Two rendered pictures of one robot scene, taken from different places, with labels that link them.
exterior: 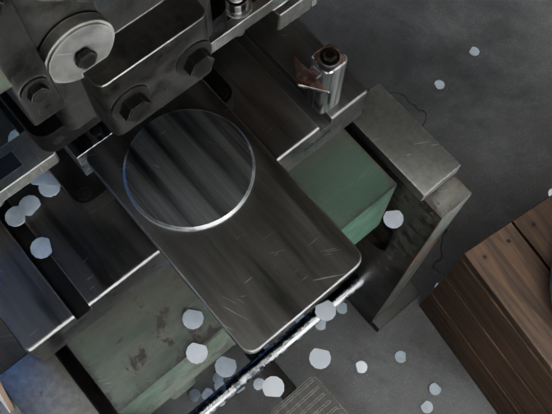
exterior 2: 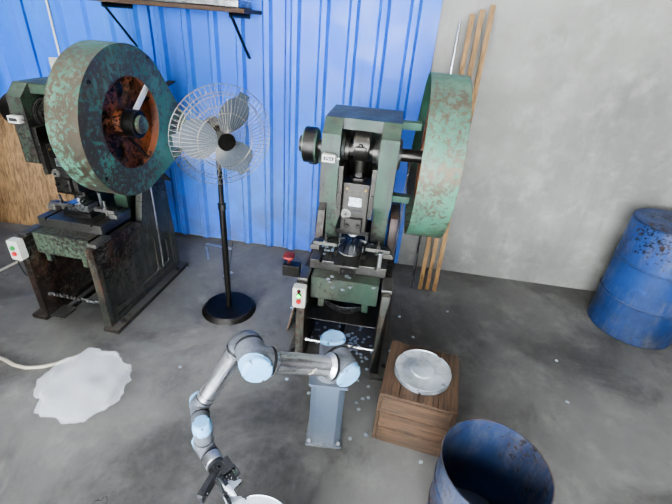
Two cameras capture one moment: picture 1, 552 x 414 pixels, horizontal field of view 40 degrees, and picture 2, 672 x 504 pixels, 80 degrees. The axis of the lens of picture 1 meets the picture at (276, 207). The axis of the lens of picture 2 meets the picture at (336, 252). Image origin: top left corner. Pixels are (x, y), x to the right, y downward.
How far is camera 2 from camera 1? 183 cm
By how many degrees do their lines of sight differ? 49
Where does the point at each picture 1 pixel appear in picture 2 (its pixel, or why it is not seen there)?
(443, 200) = (385, 295)
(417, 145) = (388, 286)
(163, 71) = (353, 224)
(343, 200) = (369, 282)
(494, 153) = not seen: hidden behind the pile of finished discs
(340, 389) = not seen: hidden behind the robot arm
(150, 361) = (321, 275)
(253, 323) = (337, 263)
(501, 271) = (396, 347)
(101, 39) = (348, 213)
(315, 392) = not seen: hidden behind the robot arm
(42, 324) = (315, 258)
